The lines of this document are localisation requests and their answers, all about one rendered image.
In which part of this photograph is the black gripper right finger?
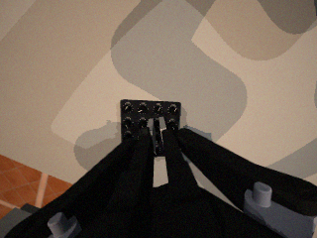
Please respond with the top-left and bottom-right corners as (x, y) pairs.
(159, 116), (317, 238)

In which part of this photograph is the black knob box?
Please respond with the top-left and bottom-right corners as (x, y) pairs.
(120, 99), (181, 157)

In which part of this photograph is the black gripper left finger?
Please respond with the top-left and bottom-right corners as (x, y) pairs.
(4, 118), (156, 238)

